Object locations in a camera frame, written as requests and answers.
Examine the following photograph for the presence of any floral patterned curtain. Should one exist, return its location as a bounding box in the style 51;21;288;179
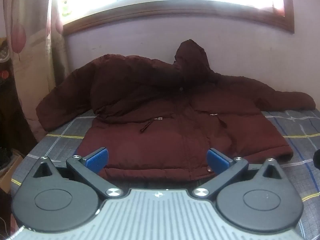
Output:
2;0;70;143

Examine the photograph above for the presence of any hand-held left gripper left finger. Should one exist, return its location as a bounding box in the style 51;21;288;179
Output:
32;147;122;198

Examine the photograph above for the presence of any dark maroon hooded puffer jacket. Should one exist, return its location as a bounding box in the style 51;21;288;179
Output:
36;39;316;181

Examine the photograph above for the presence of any dark wooden furniture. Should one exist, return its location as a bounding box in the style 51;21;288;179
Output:
0;79;37;155

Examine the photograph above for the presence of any wooden window frame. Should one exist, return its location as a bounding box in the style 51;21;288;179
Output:
62;0;295;37

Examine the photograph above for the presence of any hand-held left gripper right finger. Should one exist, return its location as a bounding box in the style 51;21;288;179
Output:
192;148;285;198

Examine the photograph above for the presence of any cardboard box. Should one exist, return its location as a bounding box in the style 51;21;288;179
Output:
0;152;24;195

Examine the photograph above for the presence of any grey plaid bed sheet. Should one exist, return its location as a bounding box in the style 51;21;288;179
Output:
11;109;320;240

